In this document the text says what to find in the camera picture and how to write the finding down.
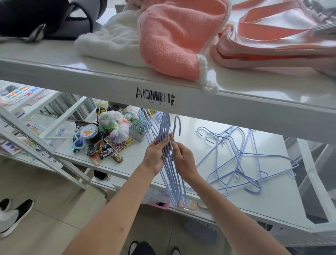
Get person's right hand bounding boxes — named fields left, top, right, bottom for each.
left=172, top=142, right=201, bottom=184

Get person's left hand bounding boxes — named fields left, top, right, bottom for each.
left=141, top=132, right=175, bottom=177

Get gathered bunch of blue hangers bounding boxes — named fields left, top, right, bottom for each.
left=138, top=108, right=184, bottom=208

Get lilac wire hanger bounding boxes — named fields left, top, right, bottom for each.
left=172, top=115, right=187, bottom=205

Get pile of lilac hangers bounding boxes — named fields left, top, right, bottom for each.
left=196, top=126, right=300, bottom=196

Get person's right forearm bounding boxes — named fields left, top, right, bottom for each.
left=182, top=172, right=292, bottom=255

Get person's left forearm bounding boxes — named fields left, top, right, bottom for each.
left=63, top=164, right=158, bottom=255

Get person's black trousers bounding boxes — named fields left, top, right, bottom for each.
left=128, top=241, right=179, bottom=255

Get colourful dotted sticker sheet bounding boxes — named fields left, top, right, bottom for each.
left=104, top=135, right=134, bottom=154

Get white mesh bag purple contents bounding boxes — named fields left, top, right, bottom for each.
left=110, top=123, right=131, bottom=144

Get peach packet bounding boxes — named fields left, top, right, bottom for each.
left=178, top=199, right=197, bottom=212

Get pink basket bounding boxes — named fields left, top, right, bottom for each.
left=147, top=201, right=170, bottom=210

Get silver black toy car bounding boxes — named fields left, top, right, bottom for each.
left=99, top=147, right=115, bottom=160

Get white plastic bag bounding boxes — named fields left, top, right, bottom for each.
left=123, top=105, right=141, bottom=116

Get white mesh bag green contents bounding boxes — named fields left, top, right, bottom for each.
left=98, top=111, right=124, bottom=132

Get barcode sticker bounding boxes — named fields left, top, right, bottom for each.
left=135, top=87, right=176, bottom=107

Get dark grey floor mat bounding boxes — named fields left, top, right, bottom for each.
left=183, top=219, right=218, bottom=245

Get round tin white lid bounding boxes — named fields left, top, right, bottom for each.
left=80, top=124, right=103, bottom=144

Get teal toy sunglasses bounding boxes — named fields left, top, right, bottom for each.
left=70, top=131, right=86, bottom=153

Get black sunglasses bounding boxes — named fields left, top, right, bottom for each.
left=75, top=120, right=96, bottom=129

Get white metal shelf board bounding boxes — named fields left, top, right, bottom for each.
left=0, top=39, right=336, bottom=145

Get white table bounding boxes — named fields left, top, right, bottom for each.
left=54, top=108, right=313, bottom=234

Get pink fluffy towel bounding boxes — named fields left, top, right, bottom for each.
left=138, top=0, right=231, bottom=94

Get white fluffy towel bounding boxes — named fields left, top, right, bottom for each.
left=74, top=5, right=147, bottom=68

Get colour swatch card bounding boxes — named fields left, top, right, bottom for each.
left=1, top=85, right=35, bottom=102

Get black bag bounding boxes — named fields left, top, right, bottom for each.
left=0, top=0, right=108, bottom=41

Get white metal rack frame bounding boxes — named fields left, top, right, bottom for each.
left=286, top=136, right=336, bottom=247
left=0, top=87, right=92, bottom=191

